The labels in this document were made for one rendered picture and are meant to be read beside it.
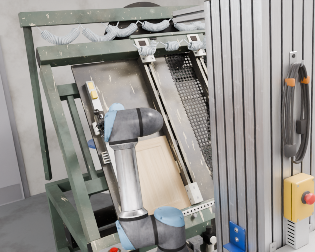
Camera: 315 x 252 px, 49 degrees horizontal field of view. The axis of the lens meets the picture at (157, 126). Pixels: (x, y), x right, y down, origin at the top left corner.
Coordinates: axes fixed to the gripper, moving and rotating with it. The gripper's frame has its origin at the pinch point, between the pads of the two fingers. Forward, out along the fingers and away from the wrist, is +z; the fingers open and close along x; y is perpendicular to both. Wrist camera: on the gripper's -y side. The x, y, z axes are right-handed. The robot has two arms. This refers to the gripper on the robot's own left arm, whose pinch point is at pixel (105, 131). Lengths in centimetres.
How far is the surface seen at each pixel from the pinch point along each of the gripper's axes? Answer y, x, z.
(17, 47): -66, -190, 214
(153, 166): -16.5, 33.9, 10.6
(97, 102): -11.1, -20.0, 8.2
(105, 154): 4.9, 10.4, 9.2
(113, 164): 5.4, 18.1, 8.2
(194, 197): -23, 65, 5
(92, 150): -73, -31, 239
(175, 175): -25, 47, 10
